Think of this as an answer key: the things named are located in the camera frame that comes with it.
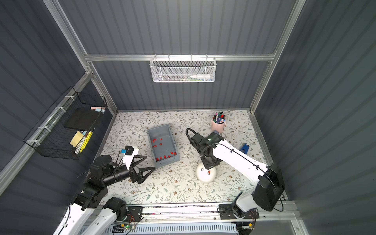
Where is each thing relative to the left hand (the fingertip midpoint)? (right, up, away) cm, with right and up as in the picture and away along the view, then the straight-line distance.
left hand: (149, 165), depth 65 cm
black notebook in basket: (-39, +21, +12) cm, 46 cm away
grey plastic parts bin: (0, +3, +35) cm, 36 cm away
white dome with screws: (+27, -9, +12) cm, 31 cm away
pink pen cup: (+37, +20, +34) cm, 54 cm away
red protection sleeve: (+28, -7, +11) cm, 31 cm away
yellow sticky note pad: (-36, +12, +3) cm, 38 cm away
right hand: (+31, -3, +11) cm, 33 cm away
